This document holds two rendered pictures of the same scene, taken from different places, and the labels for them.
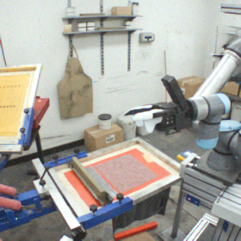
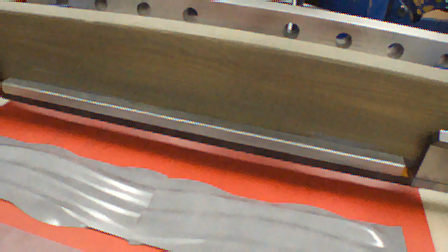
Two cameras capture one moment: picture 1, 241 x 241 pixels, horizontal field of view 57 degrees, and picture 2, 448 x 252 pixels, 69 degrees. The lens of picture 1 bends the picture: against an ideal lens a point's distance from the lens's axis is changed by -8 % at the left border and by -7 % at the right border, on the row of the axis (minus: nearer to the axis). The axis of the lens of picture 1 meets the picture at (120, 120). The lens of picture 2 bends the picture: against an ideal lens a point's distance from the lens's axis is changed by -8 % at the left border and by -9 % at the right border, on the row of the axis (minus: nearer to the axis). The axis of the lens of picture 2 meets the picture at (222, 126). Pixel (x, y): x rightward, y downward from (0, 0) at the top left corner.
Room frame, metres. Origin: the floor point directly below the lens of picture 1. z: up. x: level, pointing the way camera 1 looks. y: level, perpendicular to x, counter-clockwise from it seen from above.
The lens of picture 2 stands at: (1.35, 0.04, 1.13)
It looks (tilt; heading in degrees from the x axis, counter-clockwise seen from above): 31 degrees down; 134
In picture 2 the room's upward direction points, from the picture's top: 6 degrees clockwise
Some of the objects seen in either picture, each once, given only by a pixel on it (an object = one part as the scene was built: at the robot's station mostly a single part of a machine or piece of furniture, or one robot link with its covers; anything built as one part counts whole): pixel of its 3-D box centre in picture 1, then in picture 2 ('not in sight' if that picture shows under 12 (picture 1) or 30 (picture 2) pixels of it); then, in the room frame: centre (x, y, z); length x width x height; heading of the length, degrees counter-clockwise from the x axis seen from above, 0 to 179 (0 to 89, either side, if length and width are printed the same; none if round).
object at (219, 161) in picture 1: (222, 155); not in sight; (0.95, -0.50, 1.31); 0.15 x 0.15 x 0.10
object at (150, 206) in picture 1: (139, 205); not in sight; (1.15, -0.12, 0.79); 0.46 x 0.09 x 0.33; 123
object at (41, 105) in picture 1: (22, 112); not in sight; (2.11, 0.99, 1.06); 0.61 x 0.46 x 0.12; 3
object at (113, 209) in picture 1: (107, 212); not in sight; (0.91, 0.07, 0.97); 0.30 x 0.05 x 0.07; 123
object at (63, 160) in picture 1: (67, 162); not in sight; (1.38, 0.38, 0.97); 0.30 x 0.05 x 0.07; 123
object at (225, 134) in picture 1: (228, 135); not in sight; (0.94, -0.51, 1.42); 0.13 x 0.12 x 0.14; 22
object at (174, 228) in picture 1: (180, 202); not in sight; (1.49, -0.51, 0.48); 0.22 x 0.22 x 0.96; 33
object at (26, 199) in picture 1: (33, 196); not in sight; (0.97, 0.49, 1.02); 0.17 x 0.06 x 0.05; 123
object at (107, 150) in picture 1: (117, 172); not in sight; (1.28, 0.02, 0.97); 0.79 x 0.58 x 0.04; 123
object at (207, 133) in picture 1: (205, 130); not in sight; (0.74, -0.30, 1.56); 0.11 x 0.08 x 0.11; 22
